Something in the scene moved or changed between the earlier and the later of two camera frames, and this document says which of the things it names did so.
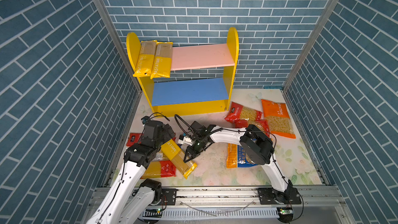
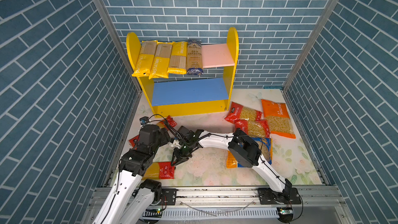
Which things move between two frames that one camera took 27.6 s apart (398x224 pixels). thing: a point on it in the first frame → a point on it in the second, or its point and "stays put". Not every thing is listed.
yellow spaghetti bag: x=176 y=154 → x=178 y=58
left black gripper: x=167 y=136 stays put
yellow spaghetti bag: x=162 y=65 stays put
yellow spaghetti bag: x=145 y=63 stays put
